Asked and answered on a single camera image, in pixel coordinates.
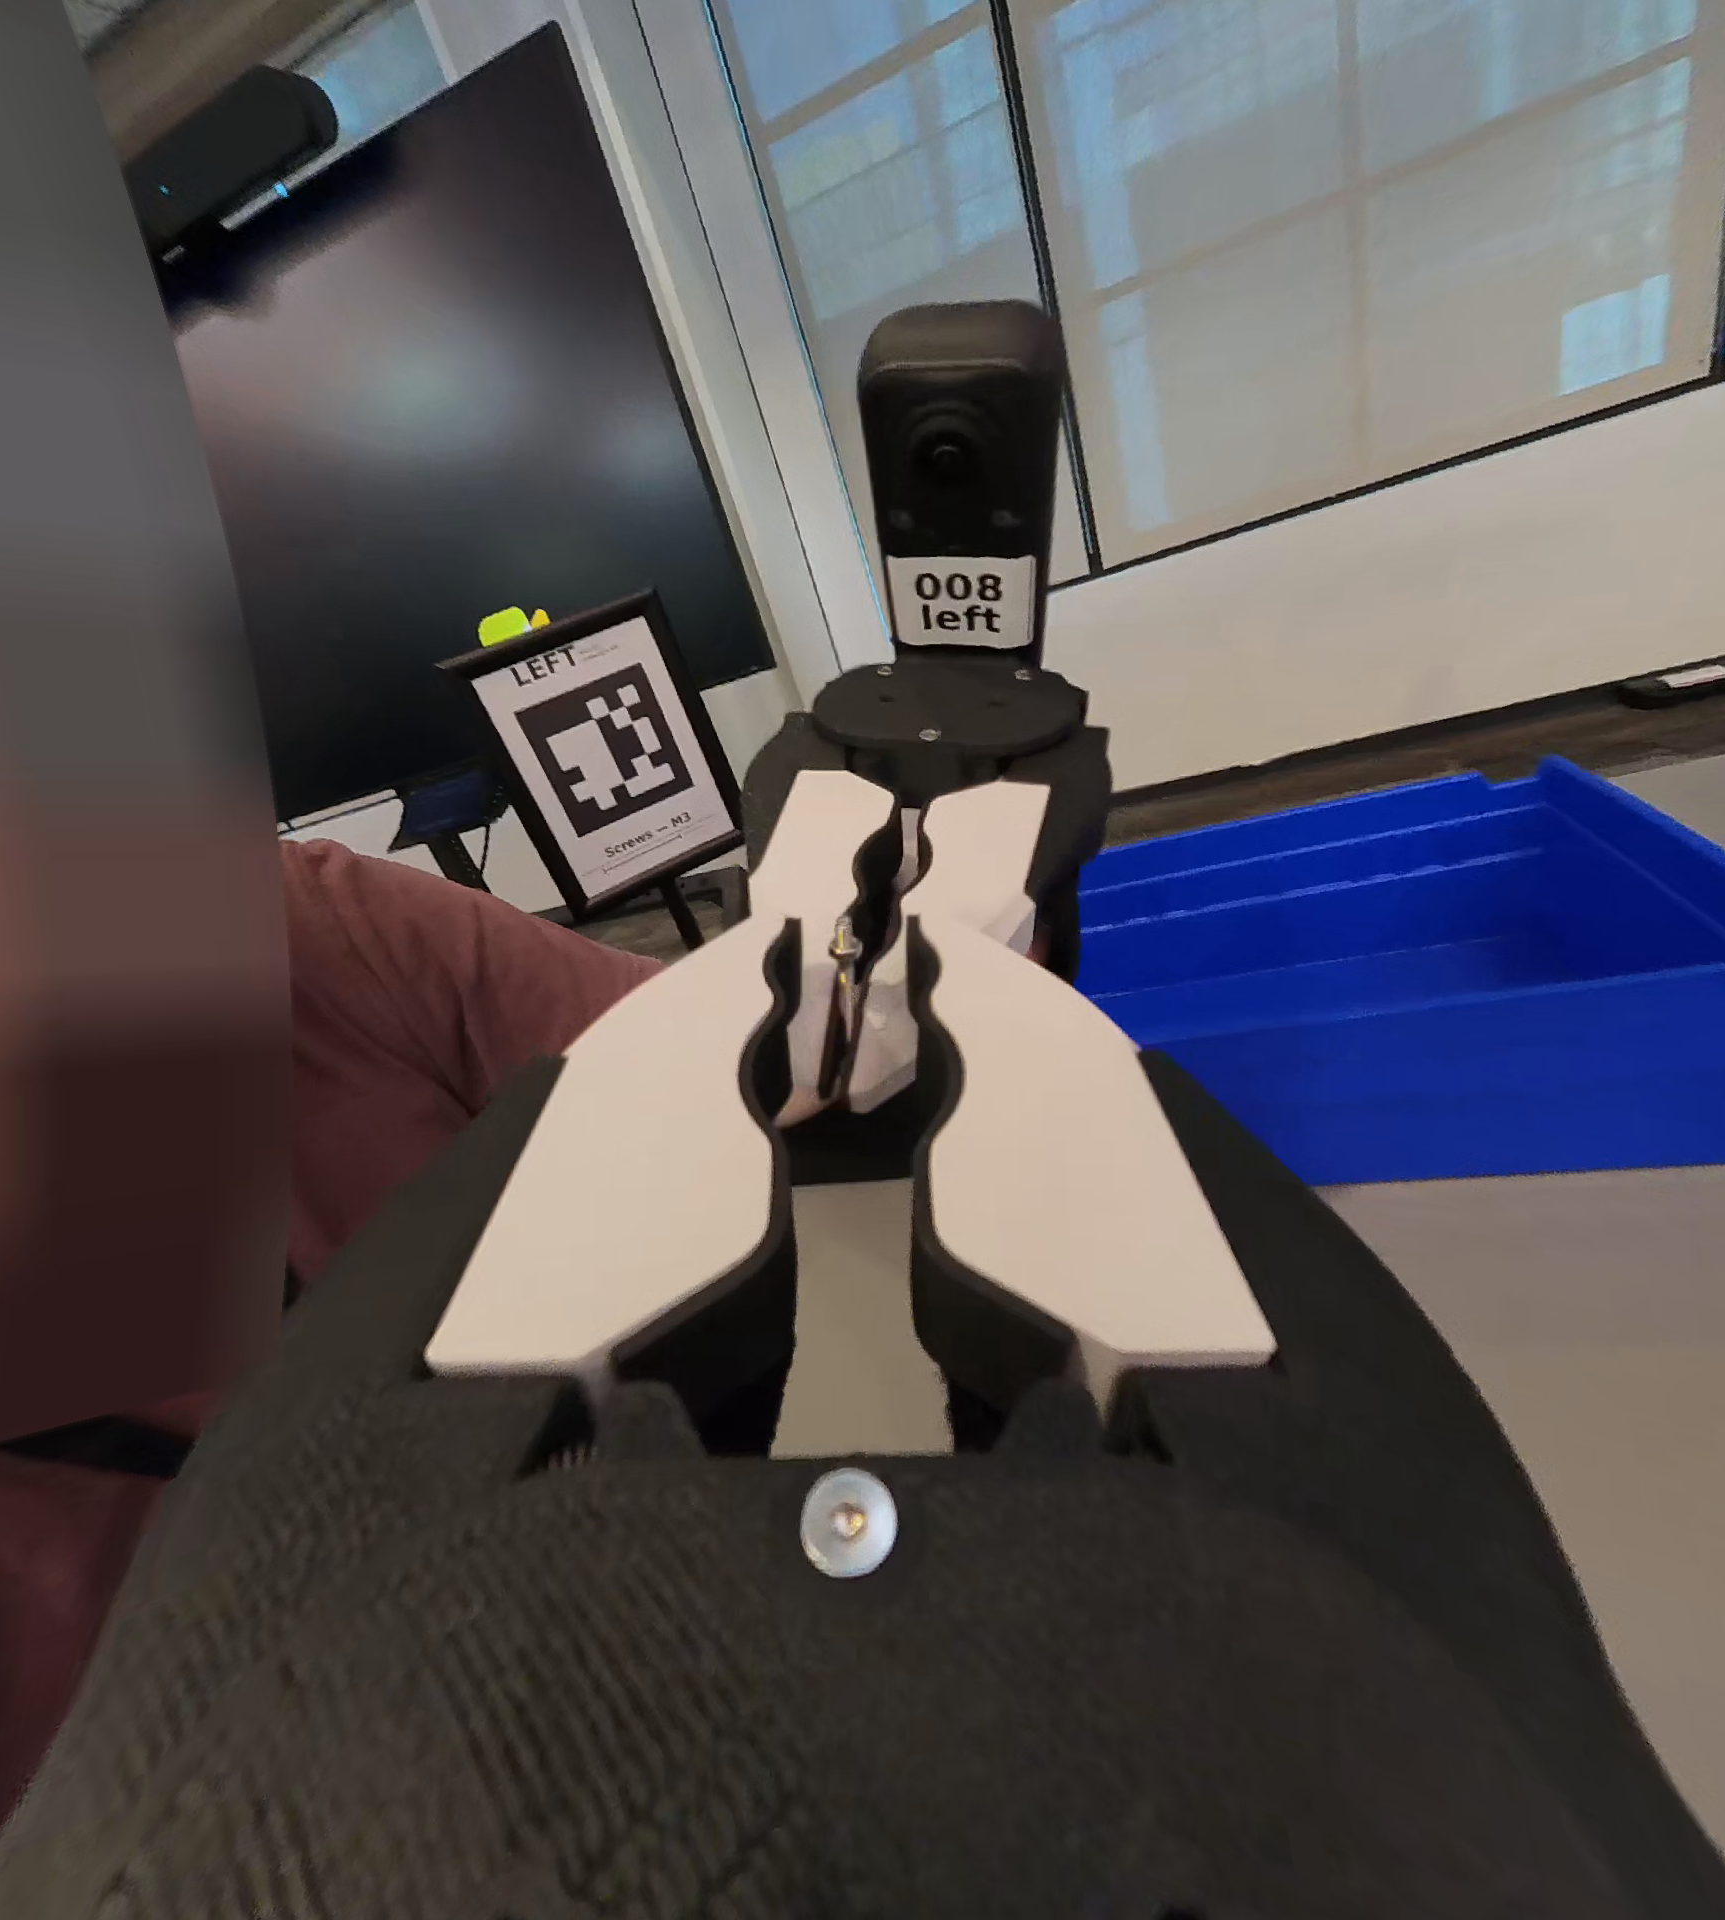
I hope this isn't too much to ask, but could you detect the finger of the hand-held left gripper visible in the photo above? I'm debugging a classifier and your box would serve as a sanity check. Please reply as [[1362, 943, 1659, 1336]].
[[846, 780, 1054, 1115], [746, 768, 907, 1128]]

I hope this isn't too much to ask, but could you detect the small dark screen device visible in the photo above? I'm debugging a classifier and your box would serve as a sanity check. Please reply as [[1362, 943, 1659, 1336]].
[[389, 755, 507, 887]]

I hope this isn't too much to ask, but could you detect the black speaker bar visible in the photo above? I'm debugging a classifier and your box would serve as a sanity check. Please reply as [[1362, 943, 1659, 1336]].
[[122, 63, 343, 259]]

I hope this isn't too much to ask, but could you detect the framed marker sign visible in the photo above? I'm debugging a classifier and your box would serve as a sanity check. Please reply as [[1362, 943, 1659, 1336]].
[[437, 588, 746, 950]]

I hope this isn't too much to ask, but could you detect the large black screen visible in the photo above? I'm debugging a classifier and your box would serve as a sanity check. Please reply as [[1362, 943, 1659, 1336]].
[[161, 17, 778, 829]]

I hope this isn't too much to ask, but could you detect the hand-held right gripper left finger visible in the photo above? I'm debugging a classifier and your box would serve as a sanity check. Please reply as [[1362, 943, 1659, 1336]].
[[421, 918, 806, 1458]]

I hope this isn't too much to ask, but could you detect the person's left forearm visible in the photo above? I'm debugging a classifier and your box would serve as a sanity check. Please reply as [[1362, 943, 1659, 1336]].
[[277, 836, 673, 1283]]

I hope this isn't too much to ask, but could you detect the thin metal bolt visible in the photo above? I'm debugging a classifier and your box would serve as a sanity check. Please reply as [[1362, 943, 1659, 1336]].
[[815, 918, 867, 1099]]

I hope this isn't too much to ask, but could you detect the blue plastic bin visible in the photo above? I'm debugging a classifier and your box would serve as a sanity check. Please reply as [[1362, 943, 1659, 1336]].
[[1073, 754, 1725, 1190]]

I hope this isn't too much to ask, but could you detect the large glass window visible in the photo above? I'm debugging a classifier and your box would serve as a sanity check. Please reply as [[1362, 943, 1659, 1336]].
[[705, 0, 1725, 576]]

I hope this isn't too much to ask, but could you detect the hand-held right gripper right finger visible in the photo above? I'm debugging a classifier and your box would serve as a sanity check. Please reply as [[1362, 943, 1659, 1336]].
[[904, 913, 1281, 1458]]

